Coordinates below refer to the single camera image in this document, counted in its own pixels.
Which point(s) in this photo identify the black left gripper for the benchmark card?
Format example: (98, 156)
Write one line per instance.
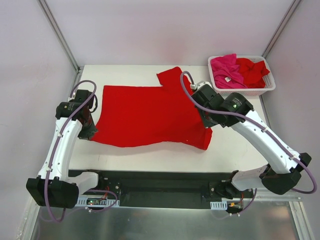
(87, 130)

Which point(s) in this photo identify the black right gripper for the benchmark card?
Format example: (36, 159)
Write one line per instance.
(207, 120)

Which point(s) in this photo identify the red t shirt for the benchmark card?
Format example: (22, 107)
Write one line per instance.
(134, 116)
(252, 72)

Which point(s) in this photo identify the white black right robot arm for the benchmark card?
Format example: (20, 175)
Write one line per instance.
(284, 165)

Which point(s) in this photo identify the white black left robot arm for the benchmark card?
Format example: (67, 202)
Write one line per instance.
(53, 186)

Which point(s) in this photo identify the pink t shirt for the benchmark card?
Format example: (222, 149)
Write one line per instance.
(226, 72)

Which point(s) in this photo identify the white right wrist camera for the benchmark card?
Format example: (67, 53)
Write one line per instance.
(196, 86)

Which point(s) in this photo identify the left white cable duct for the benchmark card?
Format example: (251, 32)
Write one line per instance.
(96, 202)

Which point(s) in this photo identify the white cable duct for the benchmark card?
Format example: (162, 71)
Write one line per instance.
(219, 205)
(96, 202)

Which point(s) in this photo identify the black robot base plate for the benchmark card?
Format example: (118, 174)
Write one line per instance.
(155, 189)

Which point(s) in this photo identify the right white cable duct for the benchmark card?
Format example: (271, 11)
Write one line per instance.
(219, 205)

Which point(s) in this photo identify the left aluminium frame post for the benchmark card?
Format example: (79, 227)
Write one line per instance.
(58, 33)

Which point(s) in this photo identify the aluminium frame post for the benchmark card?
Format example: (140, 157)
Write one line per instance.
(294, 5)
(58, 33)

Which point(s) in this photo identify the right aluminium frame post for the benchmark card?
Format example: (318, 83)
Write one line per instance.
(294, 5)

